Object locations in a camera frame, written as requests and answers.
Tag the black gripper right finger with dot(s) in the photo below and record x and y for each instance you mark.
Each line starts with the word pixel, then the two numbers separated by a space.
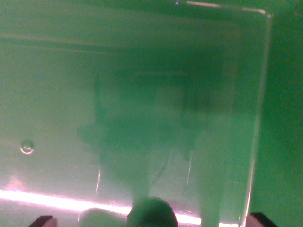
pixel 259 221

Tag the green plastic bin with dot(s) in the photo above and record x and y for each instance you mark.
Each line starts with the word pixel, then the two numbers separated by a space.
pixel 71 94

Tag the red toy strawberry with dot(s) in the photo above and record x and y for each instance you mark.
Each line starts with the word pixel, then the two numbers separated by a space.
pixel 151 214

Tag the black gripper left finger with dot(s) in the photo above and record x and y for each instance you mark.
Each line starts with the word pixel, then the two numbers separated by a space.
pixel 43 222

